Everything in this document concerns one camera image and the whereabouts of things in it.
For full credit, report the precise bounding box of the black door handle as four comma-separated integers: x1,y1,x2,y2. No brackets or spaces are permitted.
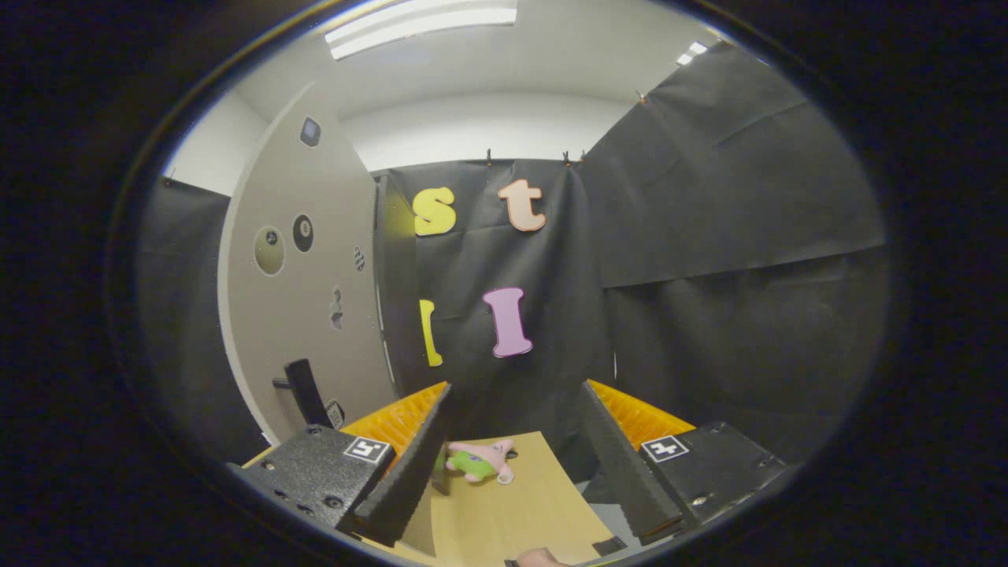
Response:
272,358,335,430

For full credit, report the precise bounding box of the grey shoe cabinet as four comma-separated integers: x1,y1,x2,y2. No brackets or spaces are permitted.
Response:
372,172,422,398

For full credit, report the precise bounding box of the pink and green plush toy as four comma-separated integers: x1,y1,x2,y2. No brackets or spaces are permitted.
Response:
445,439,517,485

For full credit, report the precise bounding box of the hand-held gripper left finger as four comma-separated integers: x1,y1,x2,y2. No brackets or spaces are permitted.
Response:
228,382,454,548

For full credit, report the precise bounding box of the black backdrop cloth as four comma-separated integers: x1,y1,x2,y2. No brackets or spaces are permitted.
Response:
138,39,895,485

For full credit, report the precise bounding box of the grey shoe cabinet door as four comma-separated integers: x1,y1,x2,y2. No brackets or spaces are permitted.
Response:
218,83,398,448

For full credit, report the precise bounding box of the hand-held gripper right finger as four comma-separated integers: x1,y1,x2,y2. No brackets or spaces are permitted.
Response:
579,380,788,546

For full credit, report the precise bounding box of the long ceiling light panel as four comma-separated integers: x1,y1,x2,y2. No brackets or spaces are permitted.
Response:
324,0,519,61

